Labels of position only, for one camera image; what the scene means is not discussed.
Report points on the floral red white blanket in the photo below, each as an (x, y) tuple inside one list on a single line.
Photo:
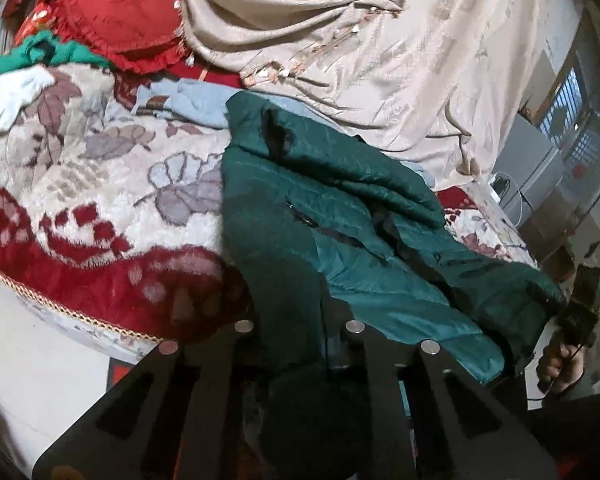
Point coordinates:
[(116, 219)]

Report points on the red ruffled heart pillow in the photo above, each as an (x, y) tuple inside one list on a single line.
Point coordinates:
[(138, 36)]

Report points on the beige patterned curtain cloth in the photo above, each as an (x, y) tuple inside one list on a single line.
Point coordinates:
[(436, 82)]

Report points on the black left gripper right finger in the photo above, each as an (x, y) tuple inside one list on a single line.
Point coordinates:
[(410, 411)]

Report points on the person's right hand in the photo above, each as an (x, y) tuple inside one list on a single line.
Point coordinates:
[(561, 365)]

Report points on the bright green knit garment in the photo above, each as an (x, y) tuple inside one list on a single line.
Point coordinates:
[(46, 49)]

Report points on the window with grille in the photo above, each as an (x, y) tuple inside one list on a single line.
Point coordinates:
[(572, 123)]

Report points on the light blue fleece garment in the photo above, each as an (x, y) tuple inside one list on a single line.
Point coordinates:
[(204, 104)]

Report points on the white knit glove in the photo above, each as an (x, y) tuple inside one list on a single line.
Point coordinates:
[(19, 89)]

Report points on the dark green puffer jacket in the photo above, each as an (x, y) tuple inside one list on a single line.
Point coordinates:
[(315, 220)]

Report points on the red striped cloth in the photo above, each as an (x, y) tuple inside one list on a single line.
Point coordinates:
[(205, 71)]

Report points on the grey cabinet appliance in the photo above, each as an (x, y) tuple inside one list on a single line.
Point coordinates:
[(527, 170)]

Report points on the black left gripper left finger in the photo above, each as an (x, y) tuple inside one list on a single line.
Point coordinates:
[(176, 415)]

